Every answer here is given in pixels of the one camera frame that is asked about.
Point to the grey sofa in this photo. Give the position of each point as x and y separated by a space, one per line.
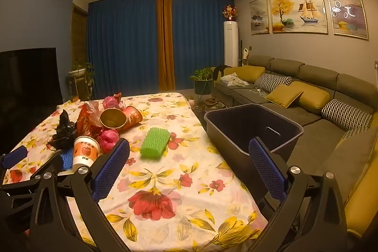
319 75

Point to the blue cloth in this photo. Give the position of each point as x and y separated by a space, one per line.
67 159

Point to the black television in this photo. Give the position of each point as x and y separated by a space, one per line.
26 77

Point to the blue curtain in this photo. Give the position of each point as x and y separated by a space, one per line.
124 42
200 39

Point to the small landscape painting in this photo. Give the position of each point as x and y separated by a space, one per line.
260 17

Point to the black white patterned cushion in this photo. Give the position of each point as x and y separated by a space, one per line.
345 114
271 82

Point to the wooden door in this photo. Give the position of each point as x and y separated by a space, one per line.
79 33

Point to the red snack bag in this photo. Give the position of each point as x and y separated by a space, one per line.
87 122

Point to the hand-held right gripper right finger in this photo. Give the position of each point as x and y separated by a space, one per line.
267 172

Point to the white cloth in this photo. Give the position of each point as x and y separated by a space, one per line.
233 80

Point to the wooden plant stand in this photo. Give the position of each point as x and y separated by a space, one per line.
73 89

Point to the artificial flower decoration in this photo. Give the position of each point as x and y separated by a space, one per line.
229 12

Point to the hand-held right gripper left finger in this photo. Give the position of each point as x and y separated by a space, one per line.
109 169

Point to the black cloth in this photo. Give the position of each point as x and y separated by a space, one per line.
63 131
220 70

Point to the apple print paper cup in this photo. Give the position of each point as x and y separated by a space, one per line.
85 151

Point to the gold lined red paper bowl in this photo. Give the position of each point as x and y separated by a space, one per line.
113 119

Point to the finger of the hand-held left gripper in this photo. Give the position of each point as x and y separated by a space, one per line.
44 169
14 156

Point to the red paper cup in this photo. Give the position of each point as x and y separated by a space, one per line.
134 117

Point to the potted plant in green pot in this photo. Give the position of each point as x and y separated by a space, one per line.
202 82

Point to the dark plastic bin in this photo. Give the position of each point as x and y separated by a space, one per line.
236 122

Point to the orange curtain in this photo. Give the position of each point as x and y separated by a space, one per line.
165 42

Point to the sailboat and tree painting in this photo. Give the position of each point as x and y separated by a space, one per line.
298 10

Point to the trailing plant in white pot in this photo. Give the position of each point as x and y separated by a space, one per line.
77 72

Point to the floral printed tablecloth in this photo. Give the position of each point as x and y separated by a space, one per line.
177 157

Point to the yellow cushion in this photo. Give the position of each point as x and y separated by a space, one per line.
251 73
314 98
282 95
364 204

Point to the white standing air conditioner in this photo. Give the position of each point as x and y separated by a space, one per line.
231 44

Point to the green foam net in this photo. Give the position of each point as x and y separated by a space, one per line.
155 142

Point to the purple landscape painting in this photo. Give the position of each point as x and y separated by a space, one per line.
347 11

